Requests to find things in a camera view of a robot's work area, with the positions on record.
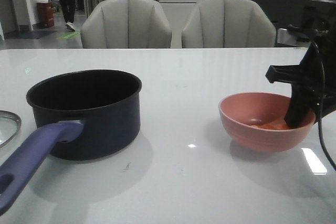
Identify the glass lid with blue knob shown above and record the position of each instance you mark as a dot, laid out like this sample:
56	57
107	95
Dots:
10	126

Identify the left grey upholstered chair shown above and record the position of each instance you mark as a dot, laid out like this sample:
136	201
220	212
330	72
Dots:
126	24

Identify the pink bowl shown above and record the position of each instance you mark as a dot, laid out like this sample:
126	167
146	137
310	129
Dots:
238	112

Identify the grey upholstered chair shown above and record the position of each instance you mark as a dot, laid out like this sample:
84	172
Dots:
126	24
228	24

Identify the dark blue saucepan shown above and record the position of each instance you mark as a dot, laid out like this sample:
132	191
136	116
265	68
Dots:
79	116

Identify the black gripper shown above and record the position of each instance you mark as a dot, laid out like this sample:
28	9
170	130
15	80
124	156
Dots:
313	79

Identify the right grey upholstered chair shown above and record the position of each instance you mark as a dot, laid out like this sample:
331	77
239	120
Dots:
228	24

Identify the orange ham pieces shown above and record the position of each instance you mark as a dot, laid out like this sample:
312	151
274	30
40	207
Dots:
274	125

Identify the red trash bin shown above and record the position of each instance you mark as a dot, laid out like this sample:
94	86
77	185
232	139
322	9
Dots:
45	14

